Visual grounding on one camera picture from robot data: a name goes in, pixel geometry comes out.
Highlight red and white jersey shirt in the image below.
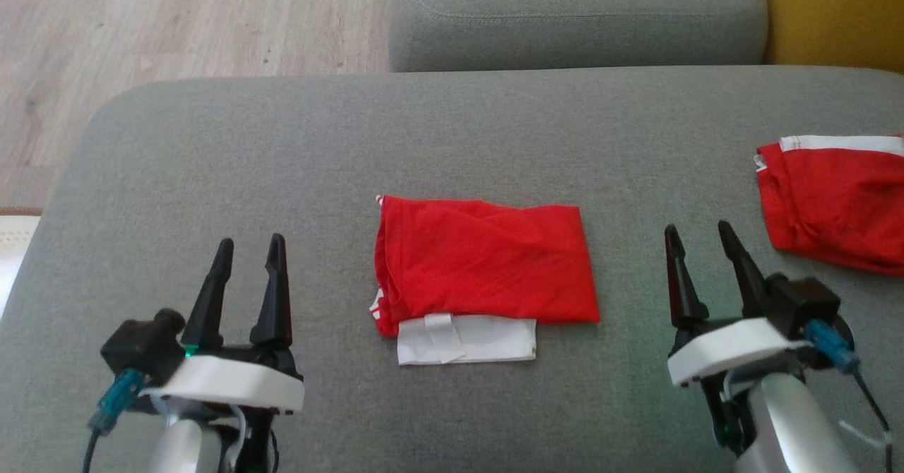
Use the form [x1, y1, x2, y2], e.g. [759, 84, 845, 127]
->
[368, 193, 602, 367]

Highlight large grey sofa seat cushion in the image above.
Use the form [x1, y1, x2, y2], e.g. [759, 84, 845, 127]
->
[0, 66, 904, 473]

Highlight red Bulls 23 shorts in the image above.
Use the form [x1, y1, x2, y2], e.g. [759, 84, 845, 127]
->
[754, 133, 904, 278]

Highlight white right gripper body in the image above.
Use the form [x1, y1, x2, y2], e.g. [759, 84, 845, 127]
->
[667, 316, 811, 390]

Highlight small grey sofa cushion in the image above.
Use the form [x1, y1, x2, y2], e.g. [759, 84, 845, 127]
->
[388, 0, 770, 73]

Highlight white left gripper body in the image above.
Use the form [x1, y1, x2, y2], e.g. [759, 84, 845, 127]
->
[138, 345, 307, 419]

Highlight cable with blue connector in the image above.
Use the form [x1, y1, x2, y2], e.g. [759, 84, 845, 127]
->
[803, 319, 894, 473]
[81, 368, 147, 473]

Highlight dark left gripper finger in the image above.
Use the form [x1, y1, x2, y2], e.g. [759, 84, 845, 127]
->
[181, 238, 236, 352]
[249, 232, 294, 352]

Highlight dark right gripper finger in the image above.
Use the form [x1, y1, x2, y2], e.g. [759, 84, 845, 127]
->
[716, 220, 772, 320]
[663, 224, 710, 330]

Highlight white laundry basket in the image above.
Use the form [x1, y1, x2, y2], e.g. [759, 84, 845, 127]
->
[0, 208, 44, 320]

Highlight right cable with blue connector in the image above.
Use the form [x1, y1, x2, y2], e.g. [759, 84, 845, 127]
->
[803, 319, 894, 473]

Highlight left cable with blue connector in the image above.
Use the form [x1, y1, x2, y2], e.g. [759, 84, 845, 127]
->
[81, 368, 147, 473]

